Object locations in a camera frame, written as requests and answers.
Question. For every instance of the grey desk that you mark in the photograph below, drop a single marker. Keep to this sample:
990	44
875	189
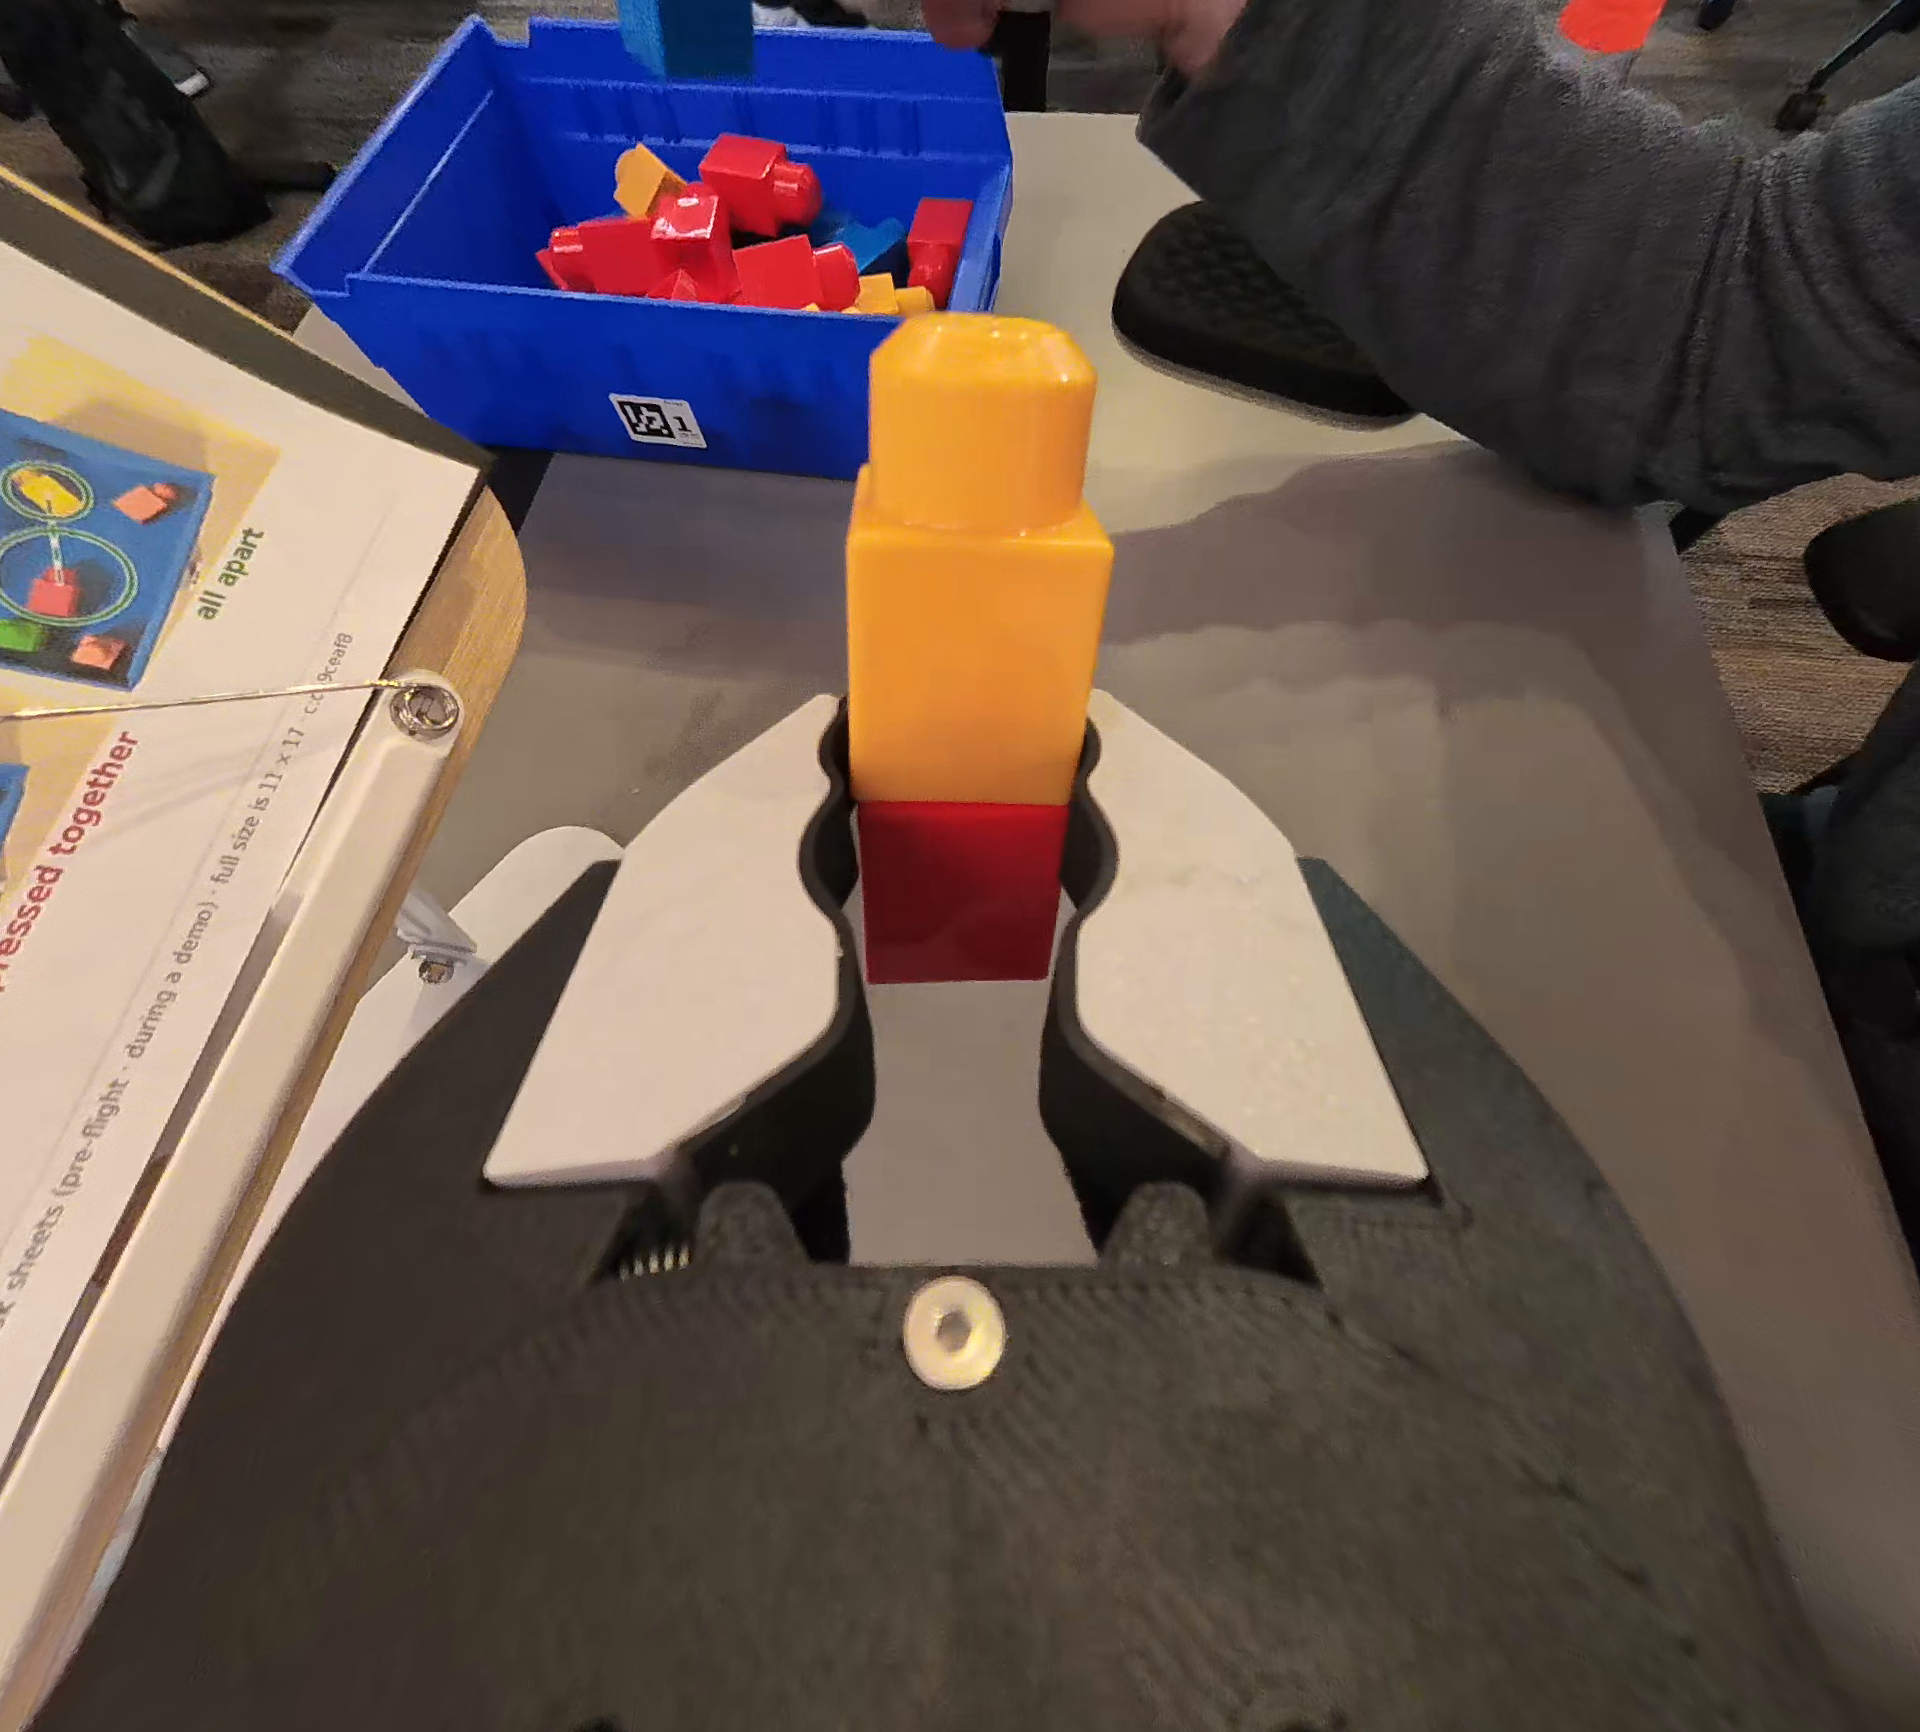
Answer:
1424	713

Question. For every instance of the black backpack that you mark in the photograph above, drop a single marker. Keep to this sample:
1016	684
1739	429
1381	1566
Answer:
120	143

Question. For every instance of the person's right forearm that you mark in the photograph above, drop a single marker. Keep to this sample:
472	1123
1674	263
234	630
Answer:
1500	263

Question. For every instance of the instruction sheet on stand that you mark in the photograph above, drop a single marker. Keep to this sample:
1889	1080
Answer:
480	592

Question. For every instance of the printed instruction sheet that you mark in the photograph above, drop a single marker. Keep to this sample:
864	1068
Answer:
224	863

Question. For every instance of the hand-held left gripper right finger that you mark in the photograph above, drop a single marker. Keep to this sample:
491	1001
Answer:
1245	1013

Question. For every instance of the yellow toy block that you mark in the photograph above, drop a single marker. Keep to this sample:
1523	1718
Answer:
974	653

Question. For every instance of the pile of blocks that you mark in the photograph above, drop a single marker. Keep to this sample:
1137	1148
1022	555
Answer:
614	255

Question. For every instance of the blue tagged plastic bin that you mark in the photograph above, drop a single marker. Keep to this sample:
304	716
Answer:
494	366

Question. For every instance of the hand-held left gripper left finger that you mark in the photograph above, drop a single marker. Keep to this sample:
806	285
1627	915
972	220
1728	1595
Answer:
674	996

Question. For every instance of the red toy block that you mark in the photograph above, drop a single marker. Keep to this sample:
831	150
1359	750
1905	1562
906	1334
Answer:
961	893

